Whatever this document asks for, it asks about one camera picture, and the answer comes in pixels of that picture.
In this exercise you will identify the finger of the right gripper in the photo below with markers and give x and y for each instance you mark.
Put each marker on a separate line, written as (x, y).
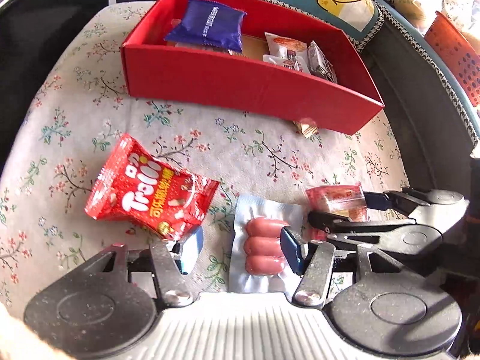
(334, 223)
(404, 200)

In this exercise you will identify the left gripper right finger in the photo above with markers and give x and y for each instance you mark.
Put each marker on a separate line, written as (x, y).
(313, 261)

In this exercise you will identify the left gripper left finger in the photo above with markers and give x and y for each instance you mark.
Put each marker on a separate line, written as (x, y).
(173, 263)

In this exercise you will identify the red clear biscuit packet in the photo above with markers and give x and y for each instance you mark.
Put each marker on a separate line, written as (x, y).
(339, 199)

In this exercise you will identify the sausage packet pale blue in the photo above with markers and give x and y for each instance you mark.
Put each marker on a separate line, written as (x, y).
(257, 263)

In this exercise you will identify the red Trolli candy bag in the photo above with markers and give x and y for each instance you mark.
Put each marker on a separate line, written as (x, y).
(135, 186)

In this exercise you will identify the gold foil snack packet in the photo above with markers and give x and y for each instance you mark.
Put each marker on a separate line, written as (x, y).
(306, 127)

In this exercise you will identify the purple snack packet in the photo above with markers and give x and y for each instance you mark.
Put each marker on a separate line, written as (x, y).
(211, 24)

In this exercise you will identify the white red snack packet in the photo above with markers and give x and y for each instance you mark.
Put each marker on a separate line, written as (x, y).
(287, 53)

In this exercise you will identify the dark green sofa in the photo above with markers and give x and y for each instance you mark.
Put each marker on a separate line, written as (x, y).
(429, 113)

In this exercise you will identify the dark small snack packet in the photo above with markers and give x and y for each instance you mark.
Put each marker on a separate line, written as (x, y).
(319, 65)

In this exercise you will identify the orange basket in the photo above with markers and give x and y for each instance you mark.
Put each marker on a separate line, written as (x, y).
(457, 53)

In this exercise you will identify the floral tablecloth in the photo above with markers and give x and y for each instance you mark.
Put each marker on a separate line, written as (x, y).
(78, 114)

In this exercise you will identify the red cardboard box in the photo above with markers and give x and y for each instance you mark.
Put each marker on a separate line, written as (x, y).
(154, 69)

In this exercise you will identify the white plastic bag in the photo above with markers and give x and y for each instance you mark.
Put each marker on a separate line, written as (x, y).
(419, 13)

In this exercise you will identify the black glossy side table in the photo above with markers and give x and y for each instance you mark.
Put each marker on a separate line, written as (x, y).
(34, 33)

